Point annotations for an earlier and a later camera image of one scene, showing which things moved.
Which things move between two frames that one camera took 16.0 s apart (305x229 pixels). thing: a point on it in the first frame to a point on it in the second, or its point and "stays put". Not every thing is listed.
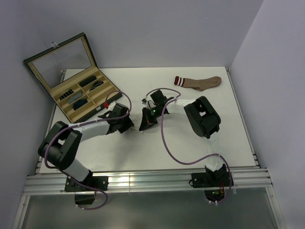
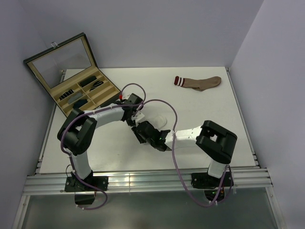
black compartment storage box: (69, 71) stays put
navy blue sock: (78, 103) stays put
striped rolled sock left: (69, 91) stays put
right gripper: (147, 120) to (138, 136)
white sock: (150, 104) to (159, 121)
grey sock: (78, 95) stays put
